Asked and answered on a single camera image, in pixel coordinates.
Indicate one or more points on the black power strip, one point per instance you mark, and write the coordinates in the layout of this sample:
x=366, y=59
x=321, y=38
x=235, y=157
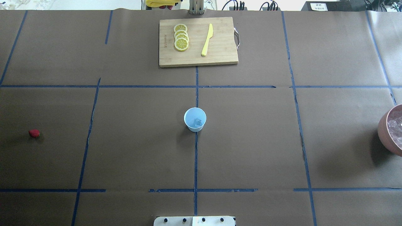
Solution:
x=234, y=5

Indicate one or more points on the aluminium frame post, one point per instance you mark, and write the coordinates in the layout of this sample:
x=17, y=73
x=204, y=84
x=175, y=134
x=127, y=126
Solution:
x=196, y=7

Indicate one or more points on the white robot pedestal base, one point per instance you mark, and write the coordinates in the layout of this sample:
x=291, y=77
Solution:
x=195, y=221

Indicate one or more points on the pink bowl of ice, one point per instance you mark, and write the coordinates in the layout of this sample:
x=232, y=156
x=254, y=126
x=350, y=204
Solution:
x=389, y=130

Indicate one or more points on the red strawberry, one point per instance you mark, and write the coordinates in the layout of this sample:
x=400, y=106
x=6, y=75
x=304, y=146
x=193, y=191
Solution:
x=35, y=133

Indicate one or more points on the yellow cloth bag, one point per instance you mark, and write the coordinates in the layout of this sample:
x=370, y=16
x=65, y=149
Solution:
x=162, y=3

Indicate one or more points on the yellow plastic knife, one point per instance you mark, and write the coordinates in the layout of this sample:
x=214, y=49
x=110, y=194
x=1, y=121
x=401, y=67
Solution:
x=210, y=33

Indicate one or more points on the light blue paper cup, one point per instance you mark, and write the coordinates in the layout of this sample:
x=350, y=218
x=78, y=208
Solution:
x=192, y=114

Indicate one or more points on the bamboo cutting board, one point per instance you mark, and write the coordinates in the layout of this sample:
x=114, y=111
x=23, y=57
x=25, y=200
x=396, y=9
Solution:
x=222, y=48

